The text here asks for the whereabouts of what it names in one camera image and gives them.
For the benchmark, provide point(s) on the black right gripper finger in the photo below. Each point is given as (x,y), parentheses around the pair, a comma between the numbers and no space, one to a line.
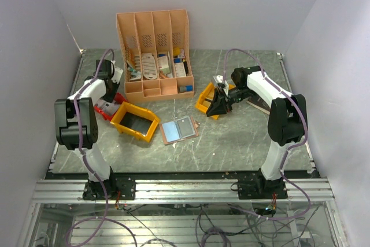
(228,110)
(218,104)

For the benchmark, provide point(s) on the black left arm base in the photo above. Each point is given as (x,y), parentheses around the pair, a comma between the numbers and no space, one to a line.
(117,186)

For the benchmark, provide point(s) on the pink leather card holder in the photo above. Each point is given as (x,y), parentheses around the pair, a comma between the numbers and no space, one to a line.
(170,133)

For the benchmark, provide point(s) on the cards in red bin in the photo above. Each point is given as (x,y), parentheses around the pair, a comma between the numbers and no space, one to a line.
(109,108)

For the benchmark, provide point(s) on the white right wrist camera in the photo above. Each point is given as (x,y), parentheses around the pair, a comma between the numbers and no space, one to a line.
(220,83)

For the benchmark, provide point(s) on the black book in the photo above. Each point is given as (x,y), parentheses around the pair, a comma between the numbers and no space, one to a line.
(259,103)

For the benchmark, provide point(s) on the white oval perforated board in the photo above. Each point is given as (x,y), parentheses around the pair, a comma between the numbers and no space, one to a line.
(149,67)

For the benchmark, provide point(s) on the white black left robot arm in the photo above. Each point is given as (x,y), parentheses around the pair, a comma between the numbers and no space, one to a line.
(75,120)

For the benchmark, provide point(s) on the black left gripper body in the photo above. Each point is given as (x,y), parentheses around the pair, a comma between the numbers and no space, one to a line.
(110,97)

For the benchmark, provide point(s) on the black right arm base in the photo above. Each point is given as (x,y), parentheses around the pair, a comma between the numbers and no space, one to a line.
(259,189)

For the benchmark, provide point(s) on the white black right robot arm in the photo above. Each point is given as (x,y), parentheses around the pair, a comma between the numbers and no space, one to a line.
(287,123)

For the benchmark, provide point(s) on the blue grey cylinder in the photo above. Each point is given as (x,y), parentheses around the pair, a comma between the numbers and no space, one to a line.
(183,89)

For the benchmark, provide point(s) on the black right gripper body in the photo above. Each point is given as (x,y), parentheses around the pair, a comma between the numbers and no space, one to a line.
(235,95)

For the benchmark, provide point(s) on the peach plastic desk organizer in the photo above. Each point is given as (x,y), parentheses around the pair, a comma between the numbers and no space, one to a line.
(158,32)

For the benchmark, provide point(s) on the red plastic bin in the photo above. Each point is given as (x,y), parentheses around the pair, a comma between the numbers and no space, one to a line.
(119,99)

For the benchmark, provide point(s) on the yellow bin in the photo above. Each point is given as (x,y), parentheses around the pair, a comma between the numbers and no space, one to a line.
(133,120)
(205,98)

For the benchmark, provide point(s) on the white box in organizer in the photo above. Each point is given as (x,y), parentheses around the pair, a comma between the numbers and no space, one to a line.
(163,64)

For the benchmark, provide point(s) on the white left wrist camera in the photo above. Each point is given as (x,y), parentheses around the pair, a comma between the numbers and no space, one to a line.
(118,72)

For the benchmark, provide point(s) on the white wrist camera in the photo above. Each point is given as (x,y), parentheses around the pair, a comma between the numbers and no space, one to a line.
(118,72)
(220,83)

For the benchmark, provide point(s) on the black card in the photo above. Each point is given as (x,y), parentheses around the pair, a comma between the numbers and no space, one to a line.
(185,127)

